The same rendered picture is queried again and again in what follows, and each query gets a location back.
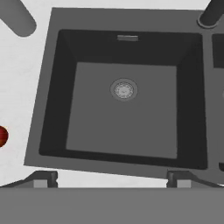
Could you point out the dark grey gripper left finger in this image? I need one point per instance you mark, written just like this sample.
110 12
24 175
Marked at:
43 178

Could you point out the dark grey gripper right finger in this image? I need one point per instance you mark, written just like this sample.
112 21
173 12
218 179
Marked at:
180 178

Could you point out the red apple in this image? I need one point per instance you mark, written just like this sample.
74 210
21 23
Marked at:
2 136

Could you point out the dark grey kitchen sink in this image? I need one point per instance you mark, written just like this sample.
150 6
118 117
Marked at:
125 110

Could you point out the dark grey sink faucet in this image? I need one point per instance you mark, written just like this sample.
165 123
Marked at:
210 14

